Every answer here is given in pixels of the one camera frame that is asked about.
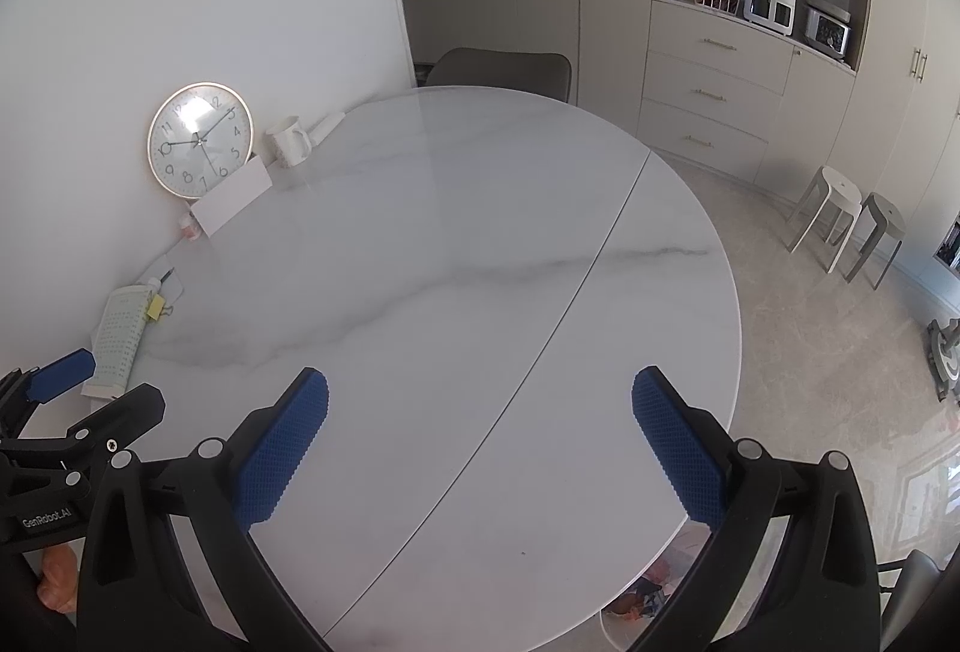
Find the white waste bin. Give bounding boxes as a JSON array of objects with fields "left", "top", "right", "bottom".
[{"left": 600, "top": 521, "right": 710, "bottom": 652}]

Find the person's left hand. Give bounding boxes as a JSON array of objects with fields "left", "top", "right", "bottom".
[{"left": 36, "top": 543, "right": 80, "bottom": 615}]

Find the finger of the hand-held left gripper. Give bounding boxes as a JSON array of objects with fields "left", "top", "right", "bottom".
[
  {"left": 66, "top": 382, "right": 166, "bottom": 454},
  {"left": 0, "top": 348, "right": 97, "bottom": 432}
]

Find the upright vacuum cleaner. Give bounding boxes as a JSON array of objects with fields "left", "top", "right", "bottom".
[{"left": 922, "top": 314, "right": 960, "bottom": 405}]

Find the white countertop oven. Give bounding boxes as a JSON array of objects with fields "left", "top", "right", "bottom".
[{"left": 744, "top": 0, "right": 802, "bottom": 32}]

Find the white mug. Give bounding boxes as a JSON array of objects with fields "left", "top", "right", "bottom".
[{"left": 264, "top": 115, "right": 312, "bottom": 169}]

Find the grey plastic stool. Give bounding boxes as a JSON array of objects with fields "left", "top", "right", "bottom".
[{"left": 841, "top": 192, "right": 907, "bottom": 289}]

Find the beige wardrobe with handles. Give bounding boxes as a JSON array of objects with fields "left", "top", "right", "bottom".
[{"left": 847, "top": 0, "right": 960, "bottom": 233}]

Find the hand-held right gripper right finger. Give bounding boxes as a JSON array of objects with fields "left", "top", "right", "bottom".
[{"left": 626, "top": 365, "right": 882, "bottom": 652}]

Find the grey chair with metal frame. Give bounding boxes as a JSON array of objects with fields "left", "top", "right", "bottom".
[{"left": 874, "top": 547, "right": 946, "bottom": 652}]

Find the round white wall clock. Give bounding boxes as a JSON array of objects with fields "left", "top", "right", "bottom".
[{"left": 147, "top": 83, "right": 254, "bottom": 201}]

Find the open bookshelf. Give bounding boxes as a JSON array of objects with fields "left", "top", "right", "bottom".
[{"left": 932, "top": 217, "right": 960, "bottom": 271}]

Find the beige cabinet with drawers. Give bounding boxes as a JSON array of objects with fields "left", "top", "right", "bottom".
[{"left": 637, "top": 0, "right": 875, "bottom": 184}]

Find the silver microwave oven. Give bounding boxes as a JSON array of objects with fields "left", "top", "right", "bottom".
[{"left": 801, "top": 0, "right": 854, "bottom": 57}]

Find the grey upholstered chair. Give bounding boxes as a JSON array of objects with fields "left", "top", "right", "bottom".
[{"left": 424, "top": 47, "right": 572, "bottom": 102}]

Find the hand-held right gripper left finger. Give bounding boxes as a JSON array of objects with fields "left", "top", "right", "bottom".
[{"left": 75, "top": 365, "right": 335, "bottom": 652}]

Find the white oblong device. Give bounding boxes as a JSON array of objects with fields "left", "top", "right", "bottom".
[{"left": 309, "top": 110, "right": 347, "bottom": 145}]

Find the white card box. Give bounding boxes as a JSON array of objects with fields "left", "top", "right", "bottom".
[{"left": 189, "top": 155, "right": 272, "bottom": 237}]

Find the white plastic stool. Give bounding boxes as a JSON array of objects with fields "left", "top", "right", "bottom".
[{"left": 785, "top": 166, "right": 863, "bottom": 274}]

